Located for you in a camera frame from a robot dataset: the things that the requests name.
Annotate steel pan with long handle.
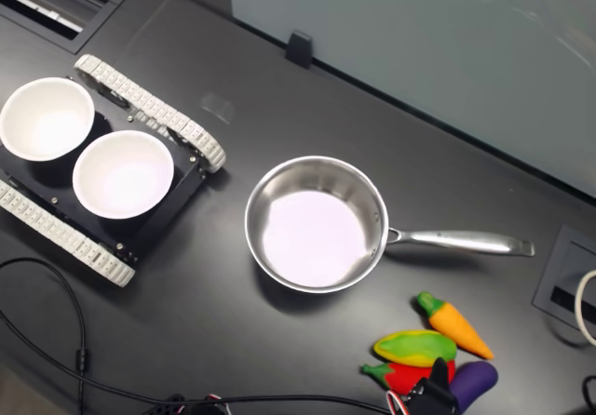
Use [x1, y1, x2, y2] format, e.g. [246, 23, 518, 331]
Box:
[244, 154, 536, 294]

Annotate green yellow toy corn cob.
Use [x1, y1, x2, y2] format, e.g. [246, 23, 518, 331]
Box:
[373, 329, 459, 368]

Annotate black partition clip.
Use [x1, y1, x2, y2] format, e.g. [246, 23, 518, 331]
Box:
[284, 31, 314, 70]

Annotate purple toy aubergine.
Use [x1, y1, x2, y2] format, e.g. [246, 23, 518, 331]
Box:
[449, 361, 499, 411]

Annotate black cable with ferrite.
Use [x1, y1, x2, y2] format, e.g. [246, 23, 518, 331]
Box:
[0, 257, 392, 415]

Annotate frosted glass partition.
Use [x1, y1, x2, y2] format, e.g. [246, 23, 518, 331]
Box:
[227, 0, 596, 197]

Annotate white bowl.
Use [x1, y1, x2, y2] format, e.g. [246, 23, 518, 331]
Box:
[0, 77, 97, 163]
[72, 129, 176, 220]

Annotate red white servo wires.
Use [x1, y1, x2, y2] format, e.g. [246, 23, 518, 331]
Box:
[385, 389, 412, 415]

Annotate clear tape patch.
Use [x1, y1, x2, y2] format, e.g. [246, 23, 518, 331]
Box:
[199, 91, 234, 126]

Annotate black vehicle with white tracks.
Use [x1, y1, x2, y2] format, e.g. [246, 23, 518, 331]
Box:
[0, 53, 228, 288]

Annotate red toy chilli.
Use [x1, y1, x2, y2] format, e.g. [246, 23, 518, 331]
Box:
[361, 358, 457, 395]

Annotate orange toy carrot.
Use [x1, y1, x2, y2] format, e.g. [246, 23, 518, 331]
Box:
[415, 291, 494, 360]

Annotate white cable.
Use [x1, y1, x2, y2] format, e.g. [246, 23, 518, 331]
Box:
[574, 269, 596, 347]

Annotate black table cable tray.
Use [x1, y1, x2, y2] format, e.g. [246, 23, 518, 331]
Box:
[0, 0, 127, 56]

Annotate black table cable grommet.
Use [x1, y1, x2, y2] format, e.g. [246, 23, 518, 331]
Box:
[532, 223, 596, 328]

